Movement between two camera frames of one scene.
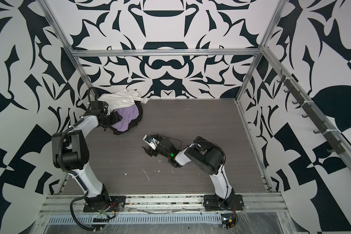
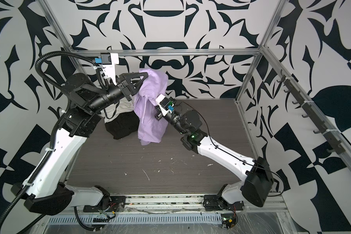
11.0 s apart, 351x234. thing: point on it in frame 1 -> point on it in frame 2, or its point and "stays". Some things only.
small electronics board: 228,220 stays
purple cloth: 128,114 -> 149,128
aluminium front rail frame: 269,204 stays
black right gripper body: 161,150 -> 161,116
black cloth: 133,124 -> 123,125
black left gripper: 116,117 -> 122,83
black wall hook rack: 334,143 stays
